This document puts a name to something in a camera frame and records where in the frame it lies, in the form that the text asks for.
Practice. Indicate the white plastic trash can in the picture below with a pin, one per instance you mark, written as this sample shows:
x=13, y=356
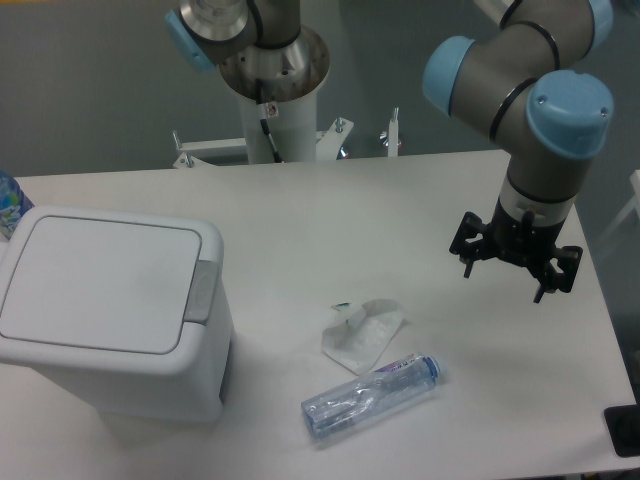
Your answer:
x=185, y=384

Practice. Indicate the white trash can lid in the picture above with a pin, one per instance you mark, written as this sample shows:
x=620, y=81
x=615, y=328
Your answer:
x=97, y=284

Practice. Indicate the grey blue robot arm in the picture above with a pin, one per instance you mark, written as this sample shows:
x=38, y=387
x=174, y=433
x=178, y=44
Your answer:
x=518, y=90

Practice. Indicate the clear crushed plastic bottle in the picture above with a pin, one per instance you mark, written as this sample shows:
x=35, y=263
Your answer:
x=372, y=396

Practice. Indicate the black device at table edge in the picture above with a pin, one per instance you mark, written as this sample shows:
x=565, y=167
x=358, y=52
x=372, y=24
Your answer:
x=623, y=426

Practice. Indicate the white frame at right edge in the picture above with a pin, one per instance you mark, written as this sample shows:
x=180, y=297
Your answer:
x=630, y=208

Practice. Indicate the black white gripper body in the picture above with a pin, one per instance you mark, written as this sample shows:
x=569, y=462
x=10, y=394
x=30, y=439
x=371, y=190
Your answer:
x=524, y=229

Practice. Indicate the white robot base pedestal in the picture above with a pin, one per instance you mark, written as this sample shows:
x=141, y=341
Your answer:
x=276, y=92

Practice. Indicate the grey lid push button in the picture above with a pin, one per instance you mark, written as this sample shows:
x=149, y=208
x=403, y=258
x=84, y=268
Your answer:
x=201, y=292

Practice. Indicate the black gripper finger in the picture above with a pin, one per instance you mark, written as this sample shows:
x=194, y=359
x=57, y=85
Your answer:
x=472, y=242
x=556, y=270

